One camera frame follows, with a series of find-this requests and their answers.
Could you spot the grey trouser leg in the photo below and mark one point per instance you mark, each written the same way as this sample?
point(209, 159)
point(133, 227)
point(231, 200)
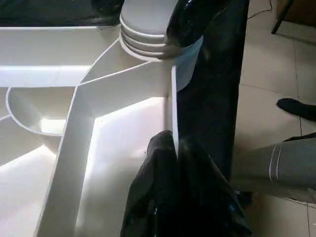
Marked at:
point(276, 168)

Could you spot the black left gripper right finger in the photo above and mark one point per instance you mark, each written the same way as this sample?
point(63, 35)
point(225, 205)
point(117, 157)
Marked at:
point(210, 197)

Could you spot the white plastic table leg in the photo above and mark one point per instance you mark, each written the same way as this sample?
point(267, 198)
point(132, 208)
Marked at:
point(143, 24)

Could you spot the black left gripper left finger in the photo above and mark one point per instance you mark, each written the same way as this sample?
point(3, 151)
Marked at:
point(155, 192)

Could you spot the black metal stand leg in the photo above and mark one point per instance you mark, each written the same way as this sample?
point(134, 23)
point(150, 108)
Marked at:
point(282, 17)

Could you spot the black work mat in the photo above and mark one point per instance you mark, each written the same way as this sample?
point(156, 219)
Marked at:
point(212, 98)

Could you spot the white plastic table top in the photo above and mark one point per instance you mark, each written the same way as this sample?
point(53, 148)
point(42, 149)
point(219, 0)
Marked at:
point(74, 118)

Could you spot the black shoe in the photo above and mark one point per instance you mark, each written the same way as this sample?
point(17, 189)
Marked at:
point(298, 109)

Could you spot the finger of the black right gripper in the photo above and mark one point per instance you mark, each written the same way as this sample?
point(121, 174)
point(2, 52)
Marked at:
point(195, 19)

